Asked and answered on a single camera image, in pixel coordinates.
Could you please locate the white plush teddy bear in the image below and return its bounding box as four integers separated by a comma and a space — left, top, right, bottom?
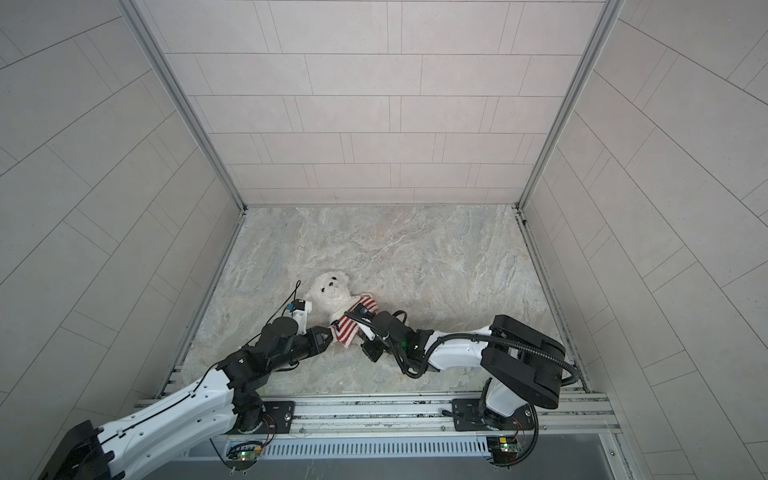
307, 271, 362, 327

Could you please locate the right green circuit board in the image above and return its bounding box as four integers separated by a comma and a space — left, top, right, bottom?
486, 437, 521, 466

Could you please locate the red white striped shirt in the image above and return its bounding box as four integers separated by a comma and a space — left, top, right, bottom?
331, 294, 379, 348

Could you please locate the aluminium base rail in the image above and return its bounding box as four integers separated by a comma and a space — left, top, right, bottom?
134, 392, 622, 463

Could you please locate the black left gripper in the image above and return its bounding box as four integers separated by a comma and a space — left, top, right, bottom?
267, 327, 341, 374

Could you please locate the aluminium corner post right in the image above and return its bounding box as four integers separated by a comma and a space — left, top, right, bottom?
517, 0, 624, 212

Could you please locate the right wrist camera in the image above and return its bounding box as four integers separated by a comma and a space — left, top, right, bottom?
346, 303, 375, 340

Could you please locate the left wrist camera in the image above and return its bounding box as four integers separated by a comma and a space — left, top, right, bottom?
286, 299, 313, 335

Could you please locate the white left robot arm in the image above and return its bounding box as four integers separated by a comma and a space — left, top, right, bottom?
40, 317, 334, 479

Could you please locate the black corrugated cable conduit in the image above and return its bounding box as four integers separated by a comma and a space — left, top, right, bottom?
344, 308, 580, 388

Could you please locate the thin black left cable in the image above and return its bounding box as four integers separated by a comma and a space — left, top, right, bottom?
95, 279, 302, 445

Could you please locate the aluminium corner post left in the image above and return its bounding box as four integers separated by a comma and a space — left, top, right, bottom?
115, 0, 247, 215

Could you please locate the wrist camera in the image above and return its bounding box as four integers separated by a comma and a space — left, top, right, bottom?
286, 299, 313, 335
346, 303, 375, 340

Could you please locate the green circuit board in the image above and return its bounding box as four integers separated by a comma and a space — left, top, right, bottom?
486, 437, 521, 466
226, 440, 264, 463

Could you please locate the left green circuit board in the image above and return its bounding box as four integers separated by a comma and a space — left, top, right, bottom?
226, 440, 264, 463

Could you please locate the aluminium corner post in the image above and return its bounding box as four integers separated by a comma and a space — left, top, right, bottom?
115, 0, 247, 215
517, 0, 624, 212

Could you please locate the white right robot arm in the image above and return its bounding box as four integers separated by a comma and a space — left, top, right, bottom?
352, 311, 581, 430

